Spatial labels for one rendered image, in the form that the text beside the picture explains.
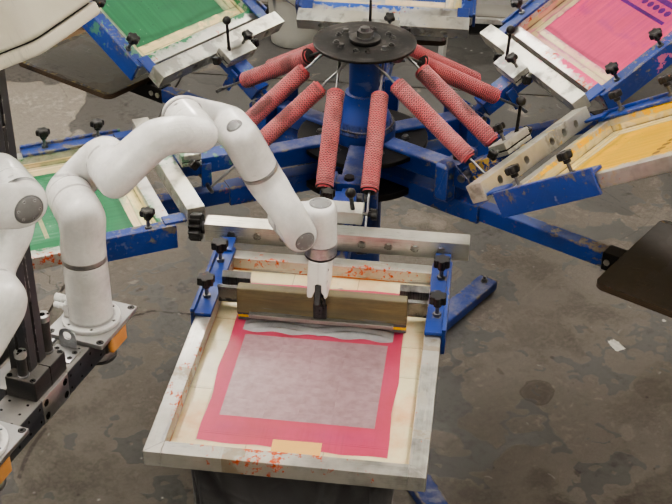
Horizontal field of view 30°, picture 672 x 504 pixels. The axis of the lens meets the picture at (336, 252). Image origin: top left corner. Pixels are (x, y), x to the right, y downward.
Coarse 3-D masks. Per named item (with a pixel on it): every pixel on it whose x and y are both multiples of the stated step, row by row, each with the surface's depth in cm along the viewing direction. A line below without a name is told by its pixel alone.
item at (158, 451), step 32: (256, 256) 320; (288, 256) 321; (192, 352) 286; (160, 416) 267; (416, 416) 268; (160, 448) 258; (192, 448) 258; (224, 448) 258; (416, 448) 259; (320, 480) 255; (352, 480) 254; (384, 480) 253; (416, 480) 252
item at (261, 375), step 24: (240, 336) 297; (264, 336) 297; (288, 336) 298; (312, 336) 298; (240, 360) 289; (264, 360) 289; (288, 360) 290; (216, 384) 282; (240, 384) 282; (264, 384) 282; (288, 384) 282; (216, 408) 275; (240, 408) 275; (264, 408) 275; (288, 408) 275; (216, 432) 268; (240, 432) 268; (264, 432) 268; (288, 432) 268
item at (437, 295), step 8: (216, 240) 314; (224, 240) 314; (216, 248) 312; (224, 248) 313; (440, 256) 308; (448, 256) 308; (440, 264) 306; (448, 264) 307; (208, 272) 301; (440, 272) 309; (200, 280) 299; (208, 280) 299; (208, 296) 302; (432, 296) 294; (440, 296) 294; (432, 304) 294; (440, 304) 294; (440, 312) 297
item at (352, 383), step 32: (320, 352) 292; (352, 352) 292; (384, 352) 292; (320, 384) 282; (352, 384) 282; (384, 384) 282; (320, 416) 273; (352, 416) 273; (384, 416) 273; (352, 448) 264; (384, 448) 264
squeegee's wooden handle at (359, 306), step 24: (240, 288) 297; (264, 288) 297; (288, 288) 297; (240, 312) 300; (264, 312) 300; (288, 312) 299; (312, 312) 298; (336, 312) 297; (360, 312) 296; (384, 312) 295
